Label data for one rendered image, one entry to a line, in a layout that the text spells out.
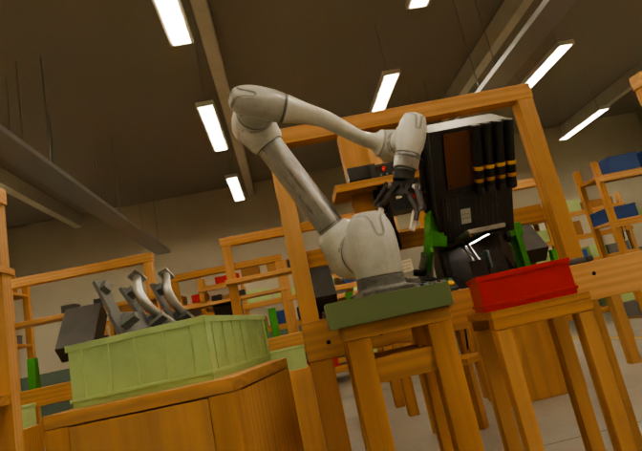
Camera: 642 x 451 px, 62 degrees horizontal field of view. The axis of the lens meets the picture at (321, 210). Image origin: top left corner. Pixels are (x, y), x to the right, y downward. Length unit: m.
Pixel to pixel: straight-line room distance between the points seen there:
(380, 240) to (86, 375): 0.93
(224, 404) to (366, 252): 0.62
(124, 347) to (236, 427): 0.39
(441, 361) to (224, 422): 0.63
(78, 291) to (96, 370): 11.61
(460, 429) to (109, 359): 0.99
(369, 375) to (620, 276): 1.23
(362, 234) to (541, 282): 0.62
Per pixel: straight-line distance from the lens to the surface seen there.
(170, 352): 1.55
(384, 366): 1.62
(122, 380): 1.62
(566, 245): 3.05
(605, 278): 2.42
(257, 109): 1.80
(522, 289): 1.92
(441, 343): 1.63
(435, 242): 2.44
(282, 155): 1.92
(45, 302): 13.50
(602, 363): 1.98
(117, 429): 1.56
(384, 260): 1.69
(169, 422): 1.50
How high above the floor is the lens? 0.85
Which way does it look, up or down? 13 degrees up
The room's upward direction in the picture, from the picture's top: 12 degrees counter-clockwise
